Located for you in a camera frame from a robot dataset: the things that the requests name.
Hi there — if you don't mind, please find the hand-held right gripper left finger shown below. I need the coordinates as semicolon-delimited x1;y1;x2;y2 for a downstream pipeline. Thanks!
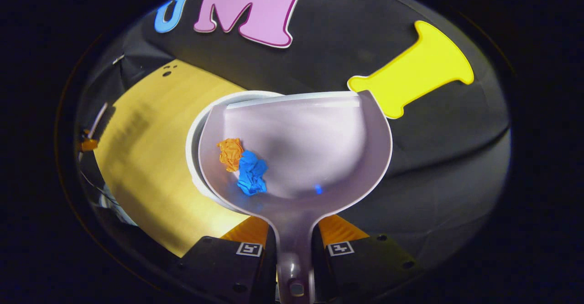
175;215;279;304

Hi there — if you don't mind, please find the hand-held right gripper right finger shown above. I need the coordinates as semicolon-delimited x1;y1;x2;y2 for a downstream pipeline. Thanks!
310;214;421;304

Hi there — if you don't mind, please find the blue paper trash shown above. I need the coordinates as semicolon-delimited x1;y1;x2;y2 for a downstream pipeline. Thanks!
236;150;268;196

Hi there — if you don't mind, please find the white ribbed garbage bin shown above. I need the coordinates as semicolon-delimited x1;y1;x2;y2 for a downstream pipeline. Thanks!
185;90;286;213

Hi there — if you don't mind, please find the orange paper trash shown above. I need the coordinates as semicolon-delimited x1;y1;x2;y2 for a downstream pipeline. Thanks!
217;138;245;172

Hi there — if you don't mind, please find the pink dustpan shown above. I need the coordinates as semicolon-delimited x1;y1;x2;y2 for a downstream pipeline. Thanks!
198;90;393;304

